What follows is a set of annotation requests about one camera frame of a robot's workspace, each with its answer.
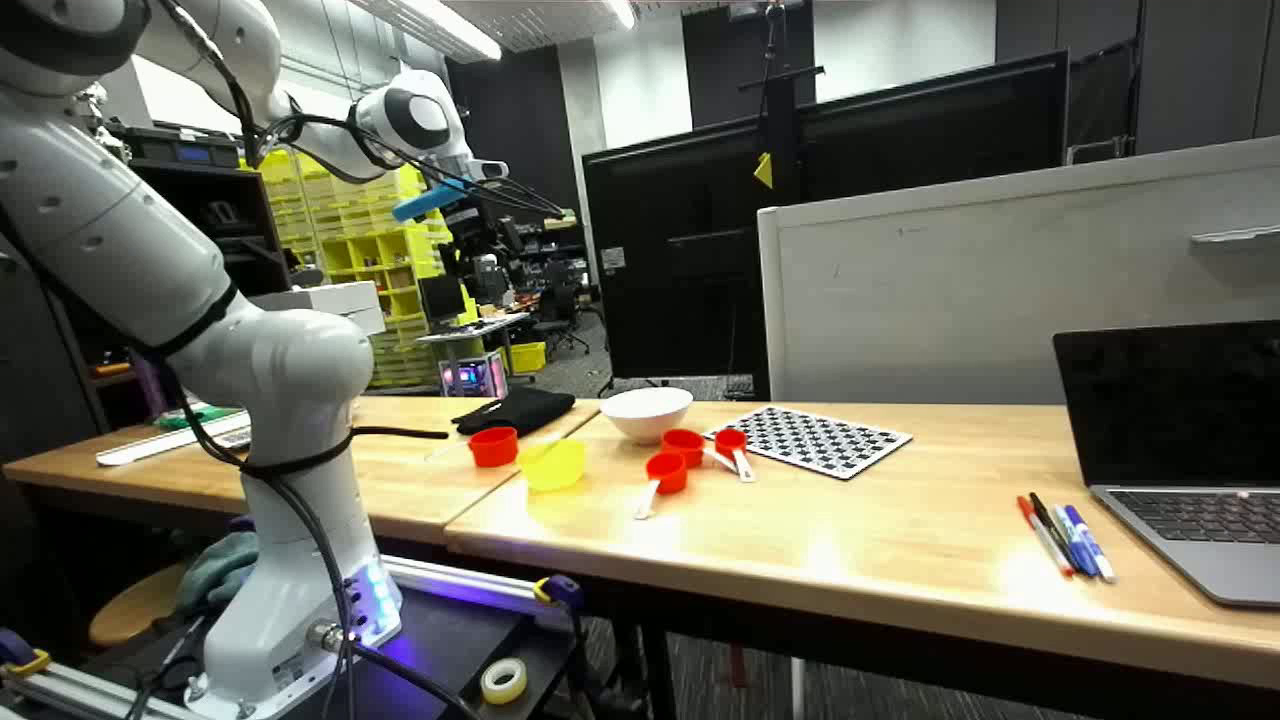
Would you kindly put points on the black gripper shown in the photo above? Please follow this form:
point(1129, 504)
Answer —
point(480, 221)

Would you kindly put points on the large red measuring scooper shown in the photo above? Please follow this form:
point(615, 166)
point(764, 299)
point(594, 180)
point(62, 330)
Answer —
point(492, 446)

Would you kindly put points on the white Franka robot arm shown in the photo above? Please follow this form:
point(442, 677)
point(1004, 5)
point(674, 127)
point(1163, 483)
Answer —
point(107, 225)

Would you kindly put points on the small yellow bin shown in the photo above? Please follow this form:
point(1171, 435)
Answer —
point(530, 356)

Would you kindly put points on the purple lit device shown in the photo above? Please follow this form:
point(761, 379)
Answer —
point(475, 375)

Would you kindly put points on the black fabric pouch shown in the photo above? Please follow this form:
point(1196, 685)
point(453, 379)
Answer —
point(517, 410)

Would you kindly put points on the yellow storage bin rack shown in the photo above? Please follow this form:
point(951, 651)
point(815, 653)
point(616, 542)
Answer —
point(348, 247)

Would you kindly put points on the white box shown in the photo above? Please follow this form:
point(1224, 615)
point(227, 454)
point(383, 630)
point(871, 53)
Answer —
point(333, 307)

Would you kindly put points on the large black monitor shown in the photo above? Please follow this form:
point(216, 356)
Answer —
point(682, 253)

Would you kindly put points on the yellow plastic cup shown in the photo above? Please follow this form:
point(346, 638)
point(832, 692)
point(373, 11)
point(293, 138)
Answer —
point(553, 467)

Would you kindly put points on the white bowl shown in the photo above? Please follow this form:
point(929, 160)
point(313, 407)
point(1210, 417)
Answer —
point(644, 415)

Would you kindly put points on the ceiling light strip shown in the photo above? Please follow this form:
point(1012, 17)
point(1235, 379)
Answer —
point(449, 25)

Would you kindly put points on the small red measuring cup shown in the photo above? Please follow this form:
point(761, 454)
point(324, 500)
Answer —
point(731, 441)

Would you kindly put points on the yellow triangle sticker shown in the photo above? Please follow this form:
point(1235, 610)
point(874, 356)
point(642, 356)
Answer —
point(764, 170)

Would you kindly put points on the black shelf unit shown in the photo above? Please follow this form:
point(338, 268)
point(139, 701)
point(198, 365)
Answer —
point(202, 201)

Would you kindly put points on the yellow clamp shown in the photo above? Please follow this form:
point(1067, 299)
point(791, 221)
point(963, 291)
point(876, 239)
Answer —
point(24, 660)
point(541, 586)

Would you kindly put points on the green object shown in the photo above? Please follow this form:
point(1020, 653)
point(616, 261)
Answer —
point(192, 417)

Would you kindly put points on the black white checkerboard sheet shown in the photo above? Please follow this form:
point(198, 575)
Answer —
point(821, 441)

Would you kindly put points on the white marker tag board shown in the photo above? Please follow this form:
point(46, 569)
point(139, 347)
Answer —
point(167, 446)

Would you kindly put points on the roll of clear tape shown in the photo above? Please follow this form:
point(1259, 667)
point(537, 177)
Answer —
point(500, 683)

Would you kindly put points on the teal cloth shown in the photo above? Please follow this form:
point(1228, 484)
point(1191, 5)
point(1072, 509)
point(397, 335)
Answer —
point(216, 575)

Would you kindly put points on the round wooden board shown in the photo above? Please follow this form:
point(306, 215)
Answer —
point(133, 607)

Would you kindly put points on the red marker pen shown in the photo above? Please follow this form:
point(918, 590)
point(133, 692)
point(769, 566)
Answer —
point(1045, 533)

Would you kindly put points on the black marker pen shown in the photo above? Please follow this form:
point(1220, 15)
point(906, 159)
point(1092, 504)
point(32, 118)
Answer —
point(1057, 528)

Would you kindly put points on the blue marker pen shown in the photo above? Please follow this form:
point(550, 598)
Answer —
point(1088, 542)
point(1072, 542)

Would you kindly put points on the grey laptop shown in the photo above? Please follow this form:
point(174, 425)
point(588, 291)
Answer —
point(1182, 441)

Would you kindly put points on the grey marker tray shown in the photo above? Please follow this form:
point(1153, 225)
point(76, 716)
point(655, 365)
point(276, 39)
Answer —
point(1235, 243)

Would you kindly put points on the aluminium rail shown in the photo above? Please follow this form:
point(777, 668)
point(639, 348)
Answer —
point(461, 577)
point(72, 691)

